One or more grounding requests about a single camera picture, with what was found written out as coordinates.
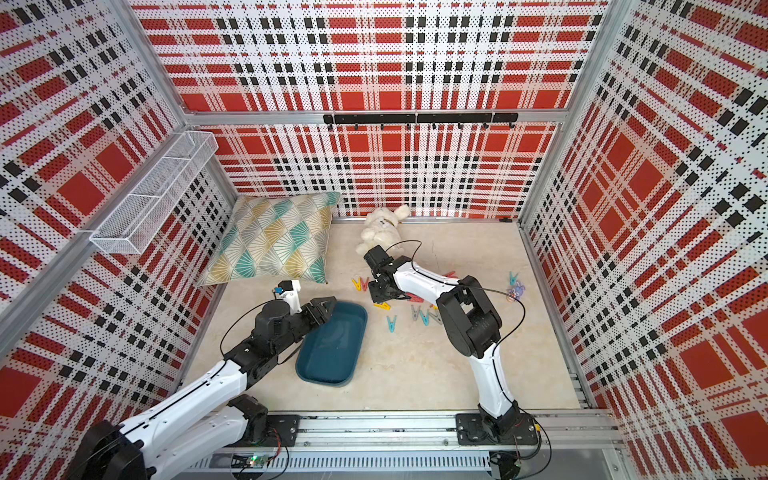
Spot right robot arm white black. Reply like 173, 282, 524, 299
364, 247, 521, 439

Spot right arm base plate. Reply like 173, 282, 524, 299
455, 413, 539, 447

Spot green circuit board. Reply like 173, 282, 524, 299
230, 454, 271, 469

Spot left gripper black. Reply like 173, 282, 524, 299
273, 296, 336, 355

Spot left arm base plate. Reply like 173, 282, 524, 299
236, 414, 301, 447

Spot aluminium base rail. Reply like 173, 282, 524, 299
287, 409, 623, 451

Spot patterned cushion teal yellow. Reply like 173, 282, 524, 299
198, 191, 341, 286

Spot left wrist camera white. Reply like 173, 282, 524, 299
273, 280, 301, 314

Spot black hook rail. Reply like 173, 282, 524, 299
323, 112, 520, 128

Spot white plush toy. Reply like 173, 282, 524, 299
355, 204, 411, 256

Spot teal plastic storage box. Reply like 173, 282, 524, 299
295, 302, 368, 388

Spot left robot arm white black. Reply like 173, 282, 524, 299
66, 296, 337, 479

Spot purple clothespin far right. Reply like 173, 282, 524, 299
507, 282, 526, 300

